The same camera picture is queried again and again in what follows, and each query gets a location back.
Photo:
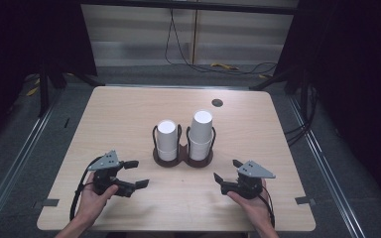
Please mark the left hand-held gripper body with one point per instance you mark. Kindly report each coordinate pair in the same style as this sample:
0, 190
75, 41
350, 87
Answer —
107, 162

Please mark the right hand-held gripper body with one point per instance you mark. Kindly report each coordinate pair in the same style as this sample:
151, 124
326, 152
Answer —
253, 172

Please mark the dark double cup holder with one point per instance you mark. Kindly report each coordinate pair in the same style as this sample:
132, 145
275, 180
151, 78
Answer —
182, 158

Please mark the person's right hand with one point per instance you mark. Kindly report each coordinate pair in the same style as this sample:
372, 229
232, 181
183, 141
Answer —
258, 208

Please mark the person's left hand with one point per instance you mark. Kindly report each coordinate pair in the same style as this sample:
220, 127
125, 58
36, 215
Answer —
92, 203

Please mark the white paper cup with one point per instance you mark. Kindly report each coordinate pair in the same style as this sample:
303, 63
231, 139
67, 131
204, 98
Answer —
167, 156
167, 134
199, 152
201, 125

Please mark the black tape strip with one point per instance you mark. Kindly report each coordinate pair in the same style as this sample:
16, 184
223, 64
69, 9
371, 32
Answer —
304, 200
48, 202

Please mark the dark round table grommet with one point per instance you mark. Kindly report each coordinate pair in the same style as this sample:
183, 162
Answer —
217, 102

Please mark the black metal stand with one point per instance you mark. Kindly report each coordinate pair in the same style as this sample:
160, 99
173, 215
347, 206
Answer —
43, 95
271, 81

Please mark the yellow floor tape strip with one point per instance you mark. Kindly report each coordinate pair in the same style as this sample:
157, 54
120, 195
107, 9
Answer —
32, 91
225, 66

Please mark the black curtain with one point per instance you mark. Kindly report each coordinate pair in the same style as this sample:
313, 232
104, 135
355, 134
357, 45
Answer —
354, 66
23, 36

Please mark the metal floor rail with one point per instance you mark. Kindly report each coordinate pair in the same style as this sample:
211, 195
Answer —
16, 155
324, 158

